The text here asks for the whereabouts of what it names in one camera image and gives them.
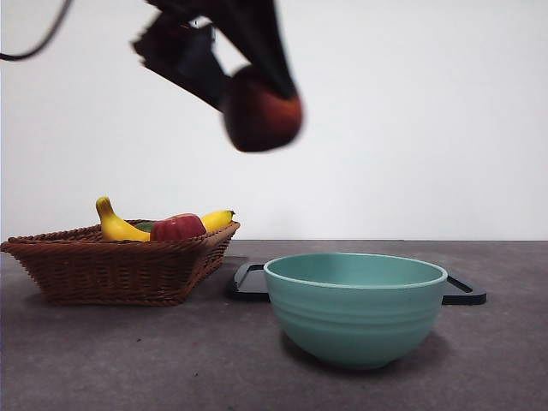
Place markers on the teal ceramic bowl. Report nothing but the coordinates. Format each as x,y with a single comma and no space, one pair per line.
351,321

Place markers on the dark purple plum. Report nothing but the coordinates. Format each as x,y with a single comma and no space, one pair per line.
261,120

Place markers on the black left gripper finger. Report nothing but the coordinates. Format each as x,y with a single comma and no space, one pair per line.
171,51
261,38

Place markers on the brown wicker basket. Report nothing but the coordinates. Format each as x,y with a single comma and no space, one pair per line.
115,274

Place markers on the red apple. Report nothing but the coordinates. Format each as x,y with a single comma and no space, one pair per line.
177,227

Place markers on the green avocado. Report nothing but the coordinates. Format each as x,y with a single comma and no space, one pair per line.
144,226

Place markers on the yellow banana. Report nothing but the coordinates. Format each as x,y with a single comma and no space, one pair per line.
113,227

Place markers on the black rectangular tray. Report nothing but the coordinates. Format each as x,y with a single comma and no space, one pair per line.
248,287

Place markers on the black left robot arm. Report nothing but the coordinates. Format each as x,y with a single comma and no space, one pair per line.
184,5

